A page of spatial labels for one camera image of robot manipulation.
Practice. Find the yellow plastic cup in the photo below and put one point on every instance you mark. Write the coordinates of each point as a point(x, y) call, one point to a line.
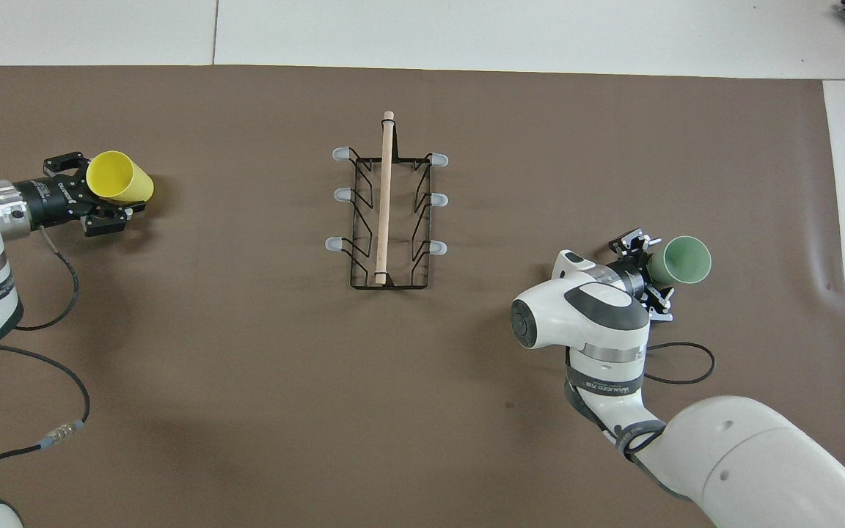
point(118, 177)

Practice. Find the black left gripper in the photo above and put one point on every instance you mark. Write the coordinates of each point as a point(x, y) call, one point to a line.
point(56, 202)

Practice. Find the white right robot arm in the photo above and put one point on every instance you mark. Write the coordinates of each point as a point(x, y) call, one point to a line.
point(723, 455)

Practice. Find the brown table mat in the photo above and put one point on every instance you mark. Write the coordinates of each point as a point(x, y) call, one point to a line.
point(246, 367)

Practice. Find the light green plastic cup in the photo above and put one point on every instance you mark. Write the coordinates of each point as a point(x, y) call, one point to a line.
point(683, 260)

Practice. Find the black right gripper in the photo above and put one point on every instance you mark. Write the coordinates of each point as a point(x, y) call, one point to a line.
point(637, 273)

